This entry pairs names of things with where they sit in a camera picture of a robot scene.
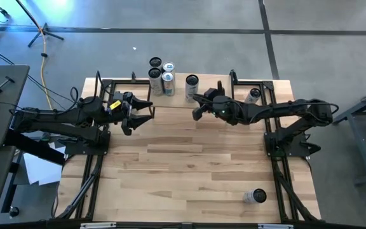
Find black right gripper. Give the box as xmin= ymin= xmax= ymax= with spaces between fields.
xmin=191 ymin=88 xmax=247 ymax=126

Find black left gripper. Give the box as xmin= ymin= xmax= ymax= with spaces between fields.
xmin=104 ymin=90 xmax=154 ymax=137

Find white Celsius can palm print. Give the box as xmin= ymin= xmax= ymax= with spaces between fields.
xmin=244 ymin=87 xmax=262 ymax=104
xmin=184 ymin=74 xmax=200 ymax=103

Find white Celsius Tropical can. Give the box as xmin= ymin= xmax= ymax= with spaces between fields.
xmin=149 ymin=56 xmax=165 ymax=84
xmin=147 ymin=67 xmax=165 ymax=97

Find blue silver Red Bull can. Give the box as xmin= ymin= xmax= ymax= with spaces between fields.
xmin=162 ymin=61 xmax=177 ymax=79
xmin=161 ymin=71 xmax=177 ymax=97

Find white Celsius Arctic can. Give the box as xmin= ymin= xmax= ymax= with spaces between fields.
xmin=242 ymin=188 xmax=268 ymax=205

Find black beam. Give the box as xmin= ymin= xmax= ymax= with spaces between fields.
xmin=4 ymin=128 xmax=66 ymax=166

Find white paper sheets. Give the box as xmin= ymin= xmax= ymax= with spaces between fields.
xmin=22 ymin=142 xmax=65 ymax=187

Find black tripod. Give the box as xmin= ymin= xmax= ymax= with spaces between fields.
xmin=13 ymin=0 xmax=65 ymax=48

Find black caster wheel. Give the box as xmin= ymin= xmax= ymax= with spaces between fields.
xmin=8 ymin=205 xmax=20 ymax=219

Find wooden shelf black metal frame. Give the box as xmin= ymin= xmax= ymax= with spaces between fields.
xmin=146 ymin=72 xmax=234 ymax=119

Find black aluminium rig frame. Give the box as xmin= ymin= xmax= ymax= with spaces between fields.
xmin=54 ymin=78 xmax=322 ymax=229

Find yellow cable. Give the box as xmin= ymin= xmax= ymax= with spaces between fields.
xmin=39 ymin=31 xmax=53 ymax=111

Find silver bracket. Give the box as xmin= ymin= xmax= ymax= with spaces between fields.
xmin=79 ymin=221 xmax=118 ymax=229
xmin=257 ymin=223 xmax=294 ymax=229

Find grey metal table frame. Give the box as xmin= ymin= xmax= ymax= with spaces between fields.
xmin=330 ymin=81 xmax=366 ymax=187

